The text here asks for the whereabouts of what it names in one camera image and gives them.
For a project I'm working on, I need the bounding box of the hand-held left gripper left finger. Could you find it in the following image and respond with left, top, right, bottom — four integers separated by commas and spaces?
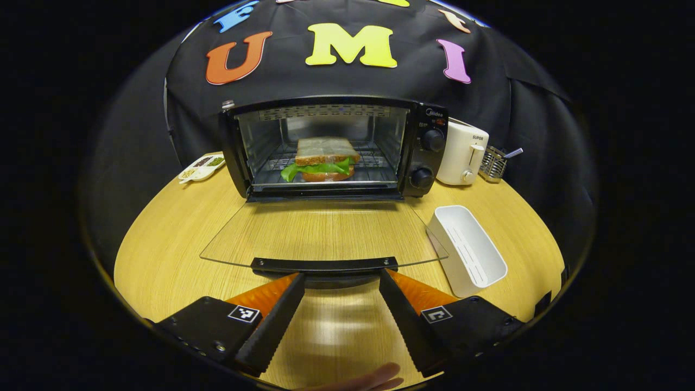
155, 272, 306, 376

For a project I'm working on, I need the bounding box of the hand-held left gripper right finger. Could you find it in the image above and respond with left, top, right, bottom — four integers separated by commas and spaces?
378, 268, 526, 376

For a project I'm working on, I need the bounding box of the black electric oven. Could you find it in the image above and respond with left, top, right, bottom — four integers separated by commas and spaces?
199, 95, 450, 289

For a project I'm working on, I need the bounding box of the lettuce bread sandwich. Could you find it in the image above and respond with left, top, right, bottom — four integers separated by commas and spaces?
280, 136, 362, 184

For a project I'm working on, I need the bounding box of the white plastic tray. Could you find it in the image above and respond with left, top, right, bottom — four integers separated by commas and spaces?
426, 205, 509, 299

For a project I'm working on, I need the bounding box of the white toaster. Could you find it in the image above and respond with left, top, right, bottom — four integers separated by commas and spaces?
436, 121, 490, 186

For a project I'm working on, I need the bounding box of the white divided seasoning dish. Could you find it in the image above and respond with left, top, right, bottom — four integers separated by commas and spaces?
178, 154, 226, 184

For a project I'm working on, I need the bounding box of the black backdrop cloth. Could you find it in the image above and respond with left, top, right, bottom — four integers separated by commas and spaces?
81, 0, 598, 261

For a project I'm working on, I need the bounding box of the metal wire basket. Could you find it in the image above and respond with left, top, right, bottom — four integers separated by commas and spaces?
479, 146, 507, 184

